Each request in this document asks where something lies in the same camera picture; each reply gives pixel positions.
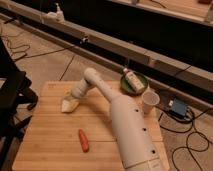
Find white sponge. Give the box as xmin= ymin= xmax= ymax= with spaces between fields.
xmin=61 ymin=99 xmax=79 ymax=113

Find white object on rail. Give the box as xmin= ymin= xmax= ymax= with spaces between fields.
xmin=45 ymin=3 xmax=65 ymax=22

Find green plate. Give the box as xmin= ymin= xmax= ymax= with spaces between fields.
xmin=120 ymin=72 xmax=149 ymax=96

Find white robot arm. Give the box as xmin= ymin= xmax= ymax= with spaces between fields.
xmin=61 ymin=68 xmax=165 ymax=171

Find black chair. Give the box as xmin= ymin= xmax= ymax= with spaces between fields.
xmin=0 ymin=38 xmax=38 ymax=171

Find blue power box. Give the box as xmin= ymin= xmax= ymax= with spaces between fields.
xmin=169 ymin=99 xmax=188 ymax=119

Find white bottle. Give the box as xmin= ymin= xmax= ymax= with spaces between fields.
xmin=123 ymin=68 xmax=144 ymax=93

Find clear plastic cup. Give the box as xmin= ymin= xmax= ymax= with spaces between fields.
xmin=141 ymin=91 xmax=160 ymax=114

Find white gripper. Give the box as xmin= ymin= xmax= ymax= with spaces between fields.
xmin=63 ymin=79 xmax=93 ymax=103

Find orange carrot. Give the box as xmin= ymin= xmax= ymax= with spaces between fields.
xmin=78 ymin=129 xmax=89 ymax=153

